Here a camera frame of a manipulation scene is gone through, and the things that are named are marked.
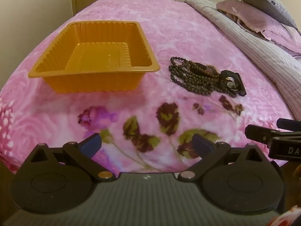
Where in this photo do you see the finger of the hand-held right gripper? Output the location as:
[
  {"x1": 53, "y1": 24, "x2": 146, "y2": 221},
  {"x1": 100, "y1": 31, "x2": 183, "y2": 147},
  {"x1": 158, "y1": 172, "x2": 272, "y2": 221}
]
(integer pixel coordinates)
[
  {"x1": 276, "y1": 118, "x2": 301, "y2": 131},
  {"x1": 245, "y1": 124, "x2": 274, "y2": 144}
]

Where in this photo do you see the black wristwatch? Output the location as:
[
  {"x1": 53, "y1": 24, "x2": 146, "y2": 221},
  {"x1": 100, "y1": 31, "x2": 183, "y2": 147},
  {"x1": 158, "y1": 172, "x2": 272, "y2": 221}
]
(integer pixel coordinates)
[{"x1": 219, "y1": 70, "x2": 247, "y2": 97}]

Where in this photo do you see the pink pillow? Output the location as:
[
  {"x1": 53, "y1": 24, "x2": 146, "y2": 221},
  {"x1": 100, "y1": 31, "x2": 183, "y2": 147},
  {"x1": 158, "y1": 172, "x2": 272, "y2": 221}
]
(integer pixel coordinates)
[{"x1": 216, "y1": 0, "x2": 301, "y2": 54}]

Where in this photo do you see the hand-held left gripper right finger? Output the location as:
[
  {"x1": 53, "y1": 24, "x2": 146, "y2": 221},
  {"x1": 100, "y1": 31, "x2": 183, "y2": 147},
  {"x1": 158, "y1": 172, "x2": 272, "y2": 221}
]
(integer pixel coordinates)
[{"x1": 177, "y1": 133, "x2": 273, "y2": 181}]

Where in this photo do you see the pink floral blanket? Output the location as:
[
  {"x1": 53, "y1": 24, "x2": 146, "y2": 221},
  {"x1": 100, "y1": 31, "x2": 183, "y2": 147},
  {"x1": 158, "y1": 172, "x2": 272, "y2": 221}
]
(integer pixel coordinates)
[{"x1": 0, "y1": 0, "x2": 294, "y2": 170}]

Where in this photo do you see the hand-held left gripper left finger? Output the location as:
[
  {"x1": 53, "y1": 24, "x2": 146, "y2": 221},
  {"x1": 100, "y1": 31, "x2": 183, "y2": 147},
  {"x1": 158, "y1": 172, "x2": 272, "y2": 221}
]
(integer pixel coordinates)
[{"x1": 31, "y1": 133, "x2": 115, "y2": 181}]

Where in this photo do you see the orange plastic tray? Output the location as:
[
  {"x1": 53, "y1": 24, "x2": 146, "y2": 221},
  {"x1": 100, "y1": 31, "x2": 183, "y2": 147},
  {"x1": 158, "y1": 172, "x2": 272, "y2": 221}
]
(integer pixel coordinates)
[{"x1": 28, "y1": 21, "x2": 161, "y2": 93}]

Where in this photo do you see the clear bead strand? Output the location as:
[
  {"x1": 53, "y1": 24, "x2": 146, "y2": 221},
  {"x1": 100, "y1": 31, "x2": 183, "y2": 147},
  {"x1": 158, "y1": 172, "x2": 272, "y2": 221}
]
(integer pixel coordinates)
[{"x1": 159, "y1": 57, "x2": 189, "y2": 81}]

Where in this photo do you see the brown bead bracelet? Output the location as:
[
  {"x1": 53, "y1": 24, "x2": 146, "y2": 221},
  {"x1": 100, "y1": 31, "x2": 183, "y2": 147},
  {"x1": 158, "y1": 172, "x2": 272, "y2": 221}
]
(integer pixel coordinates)
[{"x1": 189, "y1": 62, "x2": 217, "y2": 76}]

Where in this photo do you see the grey striped quilt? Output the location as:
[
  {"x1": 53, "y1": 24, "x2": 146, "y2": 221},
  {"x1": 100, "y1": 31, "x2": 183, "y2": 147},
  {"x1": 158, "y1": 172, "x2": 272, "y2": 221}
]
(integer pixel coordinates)
[{"x1": 185, "y1": 0, "x2": 301, "y2": 120}]

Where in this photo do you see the dark bead necklace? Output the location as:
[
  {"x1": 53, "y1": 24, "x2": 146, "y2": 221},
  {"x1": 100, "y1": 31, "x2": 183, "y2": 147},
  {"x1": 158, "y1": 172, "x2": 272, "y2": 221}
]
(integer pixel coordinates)
[{"x1": 168, "y1": 56, "x2": 237, "y2": 98}]

